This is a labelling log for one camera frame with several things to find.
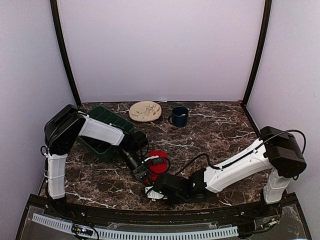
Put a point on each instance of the black left frame post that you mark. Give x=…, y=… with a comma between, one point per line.
x=63, y=52

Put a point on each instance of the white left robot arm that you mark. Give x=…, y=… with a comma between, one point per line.
x=62, y=131

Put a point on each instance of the black frame post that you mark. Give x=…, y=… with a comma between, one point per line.
x=63, y=52
x=259, y=51

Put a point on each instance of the dark blue mug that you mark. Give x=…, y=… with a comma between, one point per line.
x=179, y=116

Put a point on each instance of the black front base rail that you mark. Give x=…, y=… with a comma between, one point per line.
x=96, y=213

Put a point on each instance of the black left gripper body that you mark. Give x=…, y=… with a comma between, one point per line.
x=132, y=165

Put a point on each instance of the green divided plastic tray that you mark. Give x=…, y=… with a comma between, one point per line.
x=105, y=152

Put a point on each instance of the white slotted cable duct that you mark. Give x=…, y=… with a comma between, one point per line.
x=107, y=234

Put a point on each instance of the black right frame post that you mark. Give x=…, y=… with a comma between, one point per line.
x=259, y=51

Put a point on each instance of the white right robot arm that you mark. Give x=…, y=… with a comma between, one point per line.
x=275, y=149

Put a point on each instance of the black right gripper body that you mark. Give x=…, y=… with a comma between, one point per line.
x=182, y=199

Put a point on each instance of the red santa sock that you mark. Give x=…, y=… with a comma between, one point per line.
x=157, y=163

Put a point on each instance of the beige floral ceramic plate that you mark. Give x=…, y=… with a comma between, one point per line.
x=145, y=111

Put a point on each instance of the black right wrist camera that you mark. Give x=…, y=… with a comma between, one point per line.
x=166, y=186

